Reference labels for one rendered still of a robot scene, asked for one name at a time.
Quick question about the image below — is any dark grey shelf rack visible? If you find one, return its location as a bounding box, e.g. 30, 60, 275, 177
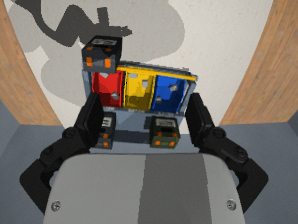
82, 62, 199, 145

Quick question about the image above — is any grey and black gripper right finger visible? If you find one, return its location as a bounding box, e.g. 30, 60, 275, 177
185, 92, 269, 214

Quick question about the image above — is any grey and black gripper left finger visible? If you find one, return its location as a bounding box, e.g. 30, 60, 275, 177
19, 92, 104, 215

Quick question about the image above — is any yellow bar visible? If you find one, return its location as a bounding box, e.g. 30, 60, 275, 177
117, 66, 196, 80

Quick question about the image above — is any yellow bin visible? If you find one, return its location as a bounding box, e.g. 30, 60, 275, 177
123, 71, 155, 111

